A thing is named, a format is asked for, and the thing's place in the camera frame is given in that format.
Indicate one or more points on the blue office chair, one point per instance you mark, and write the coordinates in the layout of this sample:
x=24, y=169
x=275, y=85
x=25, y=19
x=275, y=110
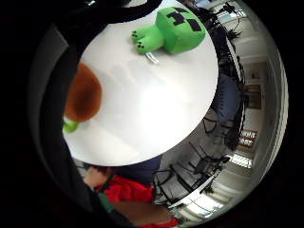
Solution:
x=141, y=171
x=227, y=98

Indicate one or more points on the black tripod stand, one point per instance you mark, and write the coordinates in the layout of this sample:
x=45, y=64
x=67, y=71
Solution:
x=230, y=19

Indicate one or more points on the bright ceiling light panel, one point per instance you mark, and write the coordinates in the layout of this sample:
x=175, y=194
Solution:
x=240, y=160

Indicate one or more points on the the person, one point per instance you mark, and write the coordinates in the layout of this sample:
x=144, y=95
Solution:
x=126, y=190

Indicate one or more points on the long ceiling light strip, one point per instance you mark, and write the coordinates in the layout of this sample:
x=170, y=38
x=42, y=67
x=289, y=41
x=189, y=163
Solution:
x=199, y=204

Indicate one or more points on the green block-headed plush toy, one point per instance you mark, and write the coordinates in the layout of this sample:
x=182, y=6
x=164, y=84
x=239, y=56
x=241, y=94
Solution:
x=177, y=31

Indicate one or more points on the red and white wall sign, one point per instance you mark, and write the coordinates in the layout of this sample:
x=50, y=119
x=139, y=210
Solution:
x=248, y=138

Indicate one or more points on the brown framed wall picture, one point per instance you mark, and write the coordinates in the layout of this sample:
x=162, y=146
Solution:
x=253, y=96

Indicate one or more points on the orange round plush toy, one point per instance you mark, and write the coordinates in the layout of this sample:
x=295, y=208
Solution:
x=84, y=95

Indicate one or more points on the black office chair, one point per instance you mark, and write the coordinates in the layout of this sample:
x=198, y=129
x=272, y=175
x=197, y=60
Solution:
x=207, y=163
x=167, y=185
x=218, y=131

